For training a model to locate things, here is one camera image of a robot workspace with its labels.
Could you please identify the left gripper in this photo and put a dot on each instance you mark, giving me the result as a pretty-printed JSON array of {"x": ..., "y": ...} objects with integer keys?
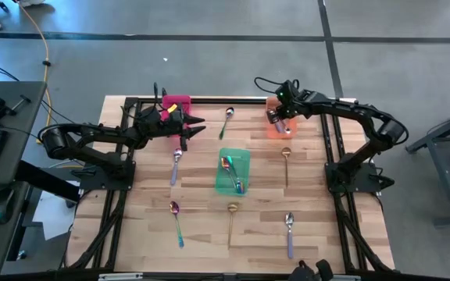
[{"x": 154, "y": 125}]

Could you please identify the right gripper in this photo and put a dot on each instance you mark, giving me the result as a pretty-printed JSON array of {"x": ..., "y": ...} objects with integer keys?
[{"x": 287, "y": 108}]

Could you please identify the rainbow iridescent spoon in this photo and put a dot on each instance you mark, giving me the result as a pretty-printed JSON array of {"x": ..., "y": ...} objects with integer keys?
[
  {"x": 174, "y": 207},
  {"x": 225, "y": 163},
  {"x": 232, "y": 161}
]

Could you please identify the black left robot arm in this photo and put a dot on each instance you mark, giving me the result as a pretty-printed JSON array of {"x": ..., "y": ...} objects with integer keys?
[{"x": 92, "y": 134}]

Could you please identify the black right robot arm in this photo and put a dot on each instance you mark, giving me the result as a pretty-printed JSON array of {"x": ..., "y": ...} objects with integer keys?
[{"x": 350, "y": 107}]

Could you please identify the orange plastic bin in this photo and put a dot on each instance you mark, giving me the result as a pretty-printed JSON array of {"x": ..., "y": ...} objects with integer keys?
[{"x": 272, "y": 132}]

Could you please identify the pink plastic bin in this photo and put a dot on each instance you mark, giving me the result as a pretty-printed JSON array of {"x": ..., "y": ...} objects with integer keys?
[{"x": 178, "y": 100}]

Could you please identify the silver spoons right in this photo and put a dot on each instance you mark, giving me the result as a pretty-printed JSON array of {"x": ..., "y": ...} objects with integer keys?
[{"x": 286, "y": 152}]

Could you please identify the teal green plastic bin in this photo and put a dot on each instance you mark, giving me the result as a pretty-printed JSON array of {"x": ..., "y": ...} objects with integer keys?
[{"x": 245, "y": 164}]

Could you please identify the gold spoon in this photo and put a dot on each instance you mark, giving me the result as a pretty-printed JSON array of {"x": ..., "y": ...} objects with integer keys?
[{"x": 232, "y": 207}]

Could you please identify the black monitor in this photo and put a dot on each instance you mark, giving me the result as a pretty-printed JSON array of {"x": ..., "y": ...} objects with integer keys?
[{"x": 45, "y": 179}]

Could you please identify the dark grey desk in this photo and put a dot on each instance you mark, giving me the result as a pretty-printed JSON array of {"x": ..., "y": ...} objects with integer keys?
[{"x": 18, "y": 136}]

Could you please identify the grey metal table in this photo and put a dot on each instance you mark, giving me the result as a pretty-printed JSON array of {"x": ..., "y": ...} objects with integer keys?
[{"x": 443, "y": 183}]

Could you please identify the black computer mouse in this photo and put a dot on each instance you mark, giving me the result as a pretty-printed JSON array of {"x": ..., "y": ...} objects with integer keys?
[{"x": 2, "y": 203}]

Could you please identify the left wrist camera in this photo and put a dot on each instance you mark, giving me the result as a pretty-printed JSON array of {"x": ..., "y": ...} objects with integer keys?
[{"x": 174, "y": 113}]

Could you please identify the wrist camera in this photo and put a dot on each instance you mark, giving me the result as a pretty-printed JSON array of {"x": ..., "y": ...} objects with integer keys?
[
  {"x": 174, "y": 113},
  {"x": 287, "y": 89}
]

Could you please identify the black aluminium table frame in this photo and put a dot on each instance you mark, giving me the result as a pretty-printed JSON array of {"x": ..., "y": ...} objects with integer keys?
[{"x": 209, "y": 101}]

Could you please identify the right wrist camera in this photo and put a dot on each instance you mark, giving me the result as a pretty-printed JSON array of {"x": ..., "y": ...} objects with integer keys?
[{"x": 287, "y": 89}]

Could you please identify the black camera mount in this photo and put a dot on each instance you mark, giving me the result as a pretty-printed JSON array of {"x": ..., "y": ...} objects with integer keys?
[{"x": 322, "y": 269}]

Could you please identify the silver metal bracket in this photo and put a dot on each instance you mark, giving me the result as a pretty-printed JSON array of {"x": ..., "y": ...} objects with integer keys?
[{"x": 119, "y": 277}]

